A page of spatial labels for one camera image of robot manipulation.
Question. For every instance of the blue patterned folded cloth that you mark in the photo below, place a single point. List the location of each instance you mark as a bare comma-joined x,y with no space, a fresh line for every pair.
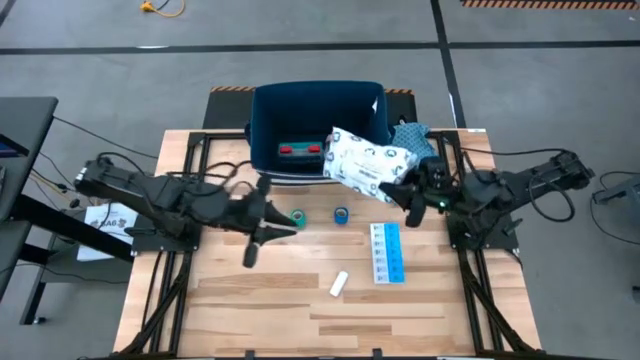
412,140

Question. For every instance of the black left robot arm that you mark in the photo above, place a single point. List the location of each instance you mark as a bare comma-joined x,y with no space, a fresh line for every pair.
150,190

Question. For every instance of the navy white striped fabric basket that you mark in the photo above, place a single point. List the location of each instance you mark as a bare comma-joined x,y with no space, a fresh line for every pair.
310,110

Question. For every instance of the blue bandage roll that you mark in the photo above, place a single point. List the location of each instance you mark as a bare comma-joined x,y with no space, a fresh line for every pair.
341,215

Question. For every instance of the black mat with hazard stripes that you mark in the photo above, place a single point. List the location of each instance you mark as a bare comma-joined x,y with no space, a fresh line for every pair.
225,110

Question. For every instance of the green bandage roll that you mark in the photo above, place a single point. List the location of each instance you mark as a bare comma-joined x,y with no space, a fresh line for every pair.
298,218

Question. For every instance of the teal case with red latches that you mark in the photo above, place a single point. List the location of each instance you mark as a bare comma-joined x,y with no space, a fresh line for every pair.
300,154

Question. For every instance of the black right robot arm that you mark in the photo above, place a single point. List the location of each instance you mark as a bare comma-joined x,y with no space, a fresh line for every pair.
500,192

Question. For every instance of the blue white pill organizer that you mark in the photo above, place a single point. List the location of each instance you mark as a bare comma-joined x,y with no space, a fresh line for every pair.
387,252

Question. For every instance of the white printed paper sheet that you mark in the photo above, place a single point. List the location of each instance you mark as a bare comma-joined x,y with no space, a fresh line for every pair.
112,220

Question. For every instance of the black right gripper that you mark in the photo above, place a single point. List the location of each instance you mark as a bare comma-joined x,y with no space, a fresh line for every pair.
420,205

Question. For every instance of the small white tube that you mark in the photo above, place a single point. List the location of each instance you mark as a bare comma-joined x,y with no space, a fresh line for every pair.
339,284

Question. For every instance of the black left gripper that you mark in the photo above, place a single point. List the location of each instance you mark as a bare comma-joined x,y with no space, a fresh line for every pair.
245,215

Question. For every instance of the white patterned soft pack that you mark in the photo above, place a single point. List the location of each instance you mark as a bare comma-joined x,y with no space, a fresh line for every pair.
365,162

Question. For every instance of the dark desk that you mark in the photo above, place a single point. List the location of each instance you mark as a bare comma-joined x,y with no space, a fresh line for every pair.
25,140

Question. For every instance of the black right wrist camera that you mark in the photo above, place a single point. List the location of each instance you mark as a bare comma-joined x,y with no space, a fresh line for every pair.
436,174

